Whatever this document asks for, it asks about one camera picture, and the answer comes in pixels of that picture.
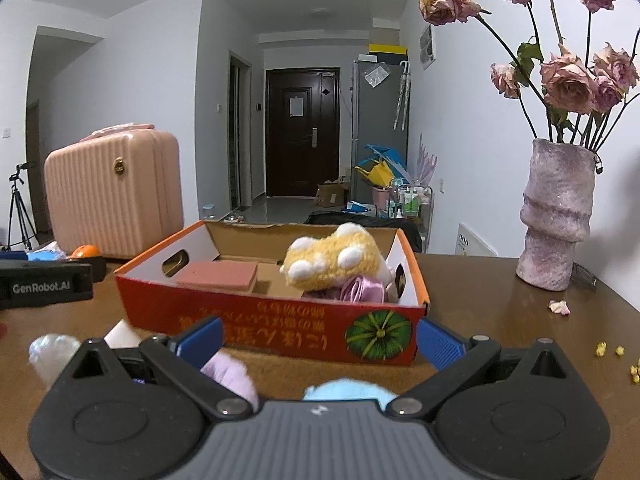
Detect lilac fluffy sock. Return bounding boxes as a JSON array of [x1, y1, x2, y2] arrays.
[[201, 351, 259, 412]]

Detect white translucent plastic bag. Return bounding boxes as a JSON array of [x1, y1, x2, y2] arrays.
[[28, 334, 80, 388]]

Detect light blue plush toy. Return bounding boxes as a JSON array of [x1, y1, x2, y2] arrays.
[[303, 378, 398, 411]]

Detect blue tissue pack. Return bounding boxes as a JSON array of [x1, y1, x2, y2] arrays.
[[27, 240, 67, 261]]

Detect orange fruit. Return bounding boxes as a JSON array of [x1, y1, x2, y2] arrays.
[[70, 245, 102, 259]]

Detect pink sponge block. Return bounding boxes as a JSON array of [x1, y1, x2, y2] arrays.
[[174, 260, 258, 292]]

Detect red cardboard box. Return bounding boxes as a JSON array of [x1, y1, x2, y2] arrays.
[[115, 221, 430, 366]]

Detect pink satin scrunchie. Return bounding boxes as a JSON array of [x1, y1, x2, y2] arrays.
[[317, 275, 386, 304]]

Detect black cloth on chair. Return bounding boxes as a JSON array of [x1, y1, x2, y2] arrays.
[[304, 210, 425, 254]]

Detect fallen pink petal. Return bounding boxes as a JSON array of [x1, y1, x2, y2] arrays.
[[548, 300, 570, 316]]

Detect pink ribbed suitcase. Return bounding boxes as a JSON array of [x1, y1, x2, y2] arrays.
[[44, 122, 184, 259]]

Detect yellow plush paw toy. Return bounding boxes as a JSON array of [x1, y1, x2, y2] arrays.
[[280, 222, 394, 292]]

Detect purple textured vase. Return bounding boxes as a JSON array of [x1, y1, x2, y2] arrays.
[[516, 139, 596, 292]]

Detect yellow bag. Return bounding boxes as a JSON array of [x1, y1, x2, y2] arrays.
[[355, 160, 395, 188]]

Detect brown cardboard box on floor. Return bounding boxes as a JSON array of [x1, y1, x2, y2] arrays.
[[314, 182, 350, 208]]

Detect dark brown entrance door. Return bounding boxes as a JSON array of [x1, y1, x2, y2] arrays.
[[265, 68, 341, 197]]

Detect grey refrigerator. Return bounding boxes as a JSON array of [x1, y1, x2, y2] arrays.
[[350, 61, 408, 203]]

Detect folded umbrella on fridge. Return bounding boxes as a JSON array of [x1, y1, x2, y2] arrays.
[[393, 61, 411, 131]]

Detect dried pink rose bouquet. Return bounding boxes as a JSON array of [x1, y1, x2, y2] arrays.
[[418, 0, 639, 154]]

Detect yellow black box on fridge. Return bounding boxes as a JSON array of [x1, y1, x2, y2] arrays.
[[369, 44, 408, 65]]

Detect white electrical panel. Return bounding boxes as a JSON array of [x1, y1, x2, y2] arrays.
[[419, 24, 436, 70]]

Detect black camera tripod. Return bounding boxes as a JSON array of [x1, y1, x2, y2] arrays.
[[3, 162, 38, 252]]

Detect white flat box by wall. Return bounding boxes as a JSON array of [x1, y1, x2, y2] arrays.
[[454, 223, 498, 257]]

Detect metal wire trolley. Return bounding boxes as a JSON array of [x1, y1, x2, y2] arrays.
[[386, 179, 435, 252]]

